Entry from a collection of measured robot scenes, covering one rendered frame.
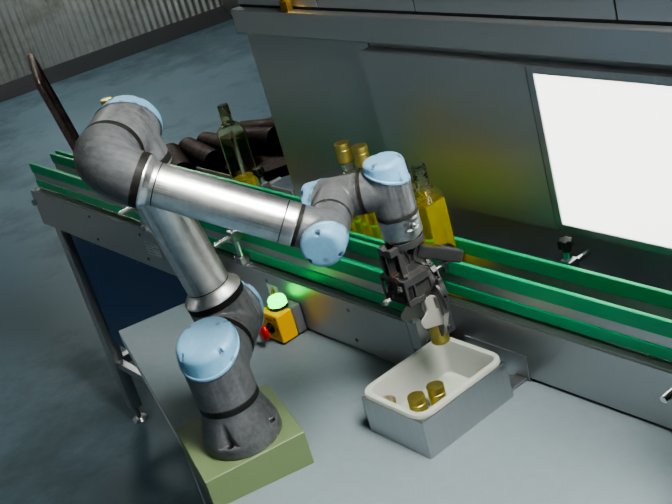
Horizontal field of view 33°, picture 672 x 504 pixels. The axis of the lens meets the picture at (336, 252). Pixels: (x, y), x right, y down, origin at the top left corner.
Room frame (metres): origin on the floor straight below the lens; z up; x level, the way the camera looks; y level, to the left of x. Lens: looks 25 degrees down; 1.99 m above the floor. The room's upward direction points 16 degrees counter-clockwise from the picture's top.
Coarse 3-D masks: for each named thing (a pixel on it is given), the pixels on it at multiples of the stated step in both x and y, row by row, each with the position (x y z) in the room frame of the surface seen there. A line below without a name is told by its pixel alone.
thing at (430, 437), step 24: (504, 360) 1.90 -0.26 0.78; (480, 384) 1.79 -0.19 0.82; (504, 384) 1.82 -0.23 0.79; (384, 408) 1.79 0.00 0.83; (456, 408) 1.75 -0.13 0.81; (480, 408) 1.78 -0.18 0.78; (384, 432) 1.81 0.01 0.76; (408, 432) 1.75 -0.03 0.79; (432, 432) 1.71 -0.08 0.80; (456, 432) 1.74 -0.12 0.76; (432, 456) 1.71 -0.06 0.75
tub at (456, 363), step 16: (416, 352) 1.92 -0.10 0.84; (432, 352) 1.94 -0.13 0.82; (448, 352) 1.94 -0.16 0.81; (464, 352) 1.90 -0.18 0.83; (480, 352) 1.86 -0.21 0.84; (400, 368) 1.89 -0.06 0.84; (416, 368) 1.91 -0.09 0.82; (432, 368) 1.93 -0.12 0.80; (448, 368) 1.94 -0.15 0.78; (464, 368) 1.91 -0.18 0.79; (480, 368) 1.87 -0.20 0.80; (384, 384) 1.87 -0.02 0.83; (400, 384) 1.88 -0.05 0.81; (416, 384) 1.90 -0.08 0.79; (448, 384) 1.90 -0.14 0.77; (464, 384) 1.77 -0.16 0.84; (384, 400) 1.79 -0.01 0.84; (400, 400) 1.88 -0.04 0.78; (448, 400) 1.74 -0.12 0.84; (416, 416) 1.72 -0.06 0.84
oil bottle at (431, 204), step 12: (420, 192) 2.09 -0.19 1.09; (432, 192) 2.09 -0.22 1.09; (420, 204) 2.08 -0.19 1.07; (432, 204) 2.08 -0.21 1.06; (444, 204) 2.09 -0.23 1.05; (420, 216) 2.09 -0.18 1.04; (432, 216) 2.07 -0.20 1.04; (444, 216) 2.09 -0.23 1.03; (432, 228) 2.07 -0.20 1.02; (444, 228) 2.09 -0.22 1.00; (432, 240) 2.07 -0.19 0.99; (444, 240) 2.08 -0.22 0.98
